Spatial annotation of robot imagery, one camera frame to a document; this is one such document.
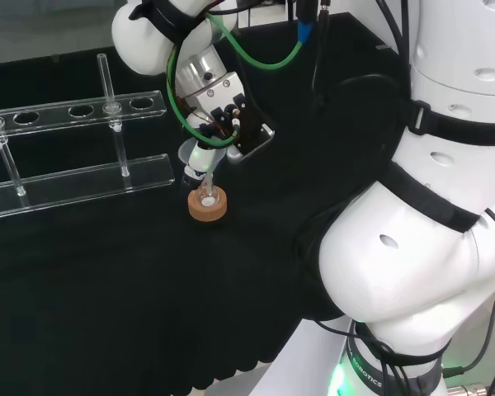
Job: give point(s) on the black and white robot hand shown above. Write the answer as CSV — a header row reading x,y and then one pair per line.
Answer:
x,y
200,158

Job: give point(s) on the translucent plastic funnel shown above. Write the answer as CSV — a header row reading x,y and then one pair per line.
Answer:
x,y
209,181

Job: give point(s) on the clear round-bottom flask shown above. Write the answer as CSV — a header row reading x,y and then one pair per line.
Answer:
x,y
208,202

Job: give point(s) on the clear funnel stand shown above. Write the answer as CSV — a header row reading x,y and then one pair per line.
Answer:
x,y
86,177

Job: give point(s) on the black cloth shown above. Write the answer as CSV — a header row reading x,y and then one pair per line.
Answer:
x,y
107,288

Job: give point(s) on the wrist camera with silver bracket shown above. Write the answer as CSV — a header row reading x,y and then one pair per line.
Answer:
x,y
255,144

